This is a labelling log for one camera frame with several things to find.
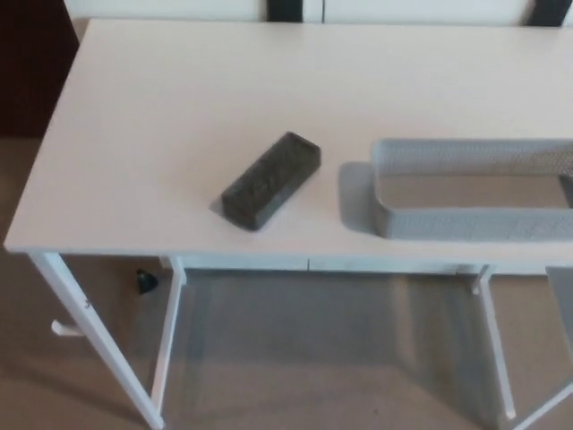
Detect white desk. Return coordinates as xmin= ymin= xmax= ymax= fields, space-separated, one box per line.
xmin=4 ymin=17 xmax=573 ymax=430

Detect white desk hook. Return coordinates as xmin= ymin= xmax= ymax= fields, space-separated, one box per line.
xmin=49 ymin=318 xmax=85 ymax=338

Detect black cabinet handle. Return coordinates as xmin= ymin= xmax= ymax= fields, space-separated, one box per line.
xmin=520 ymin=0 xmax=569 ymax=29
xmin=267 ymin=0 xmax=307 ymax=23

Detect dark grey block eraser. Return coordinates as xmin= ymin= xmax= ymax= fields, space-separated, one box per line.
xmin=220 ymin=130 xmax=324 ymax=234

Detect black floor doorstop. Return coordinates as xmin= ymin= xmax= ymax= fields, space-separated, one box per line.
xmin=134 ymin=267 xmax=159 ymax=297

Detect white cabinet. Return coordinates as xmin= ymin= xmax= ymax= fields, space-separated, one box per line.
xmin=62 ymin=0 xmax=573 ymax=29

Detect grey perforated container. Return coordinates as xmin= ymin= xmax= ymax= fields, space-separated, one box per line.
xmin=368 ymin=137 xmax=573 ymax=241

